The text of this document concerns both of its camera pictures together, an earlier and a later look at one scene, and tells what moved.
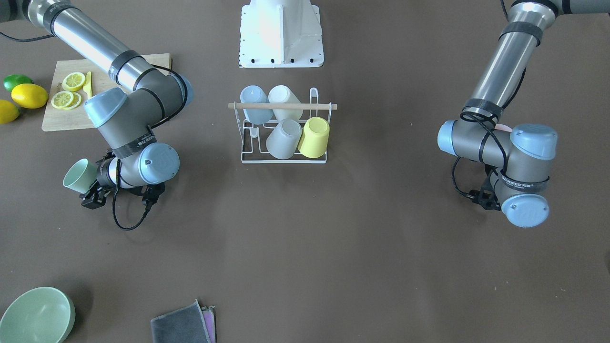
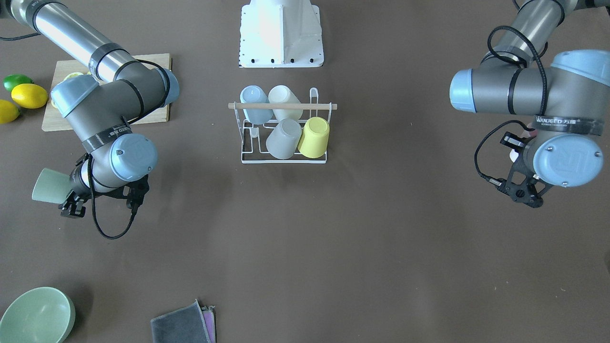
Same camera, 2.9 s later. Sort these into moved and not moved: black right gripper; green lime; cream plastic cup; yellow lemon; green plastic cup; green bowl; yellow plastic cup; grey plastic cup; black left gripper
Moved: black left gripper; green plastic cup; black right gripper
Not moved: green bowl; yellow plastic cup; yellow lemon; green lime; cream plastic cup; grey plastic cup
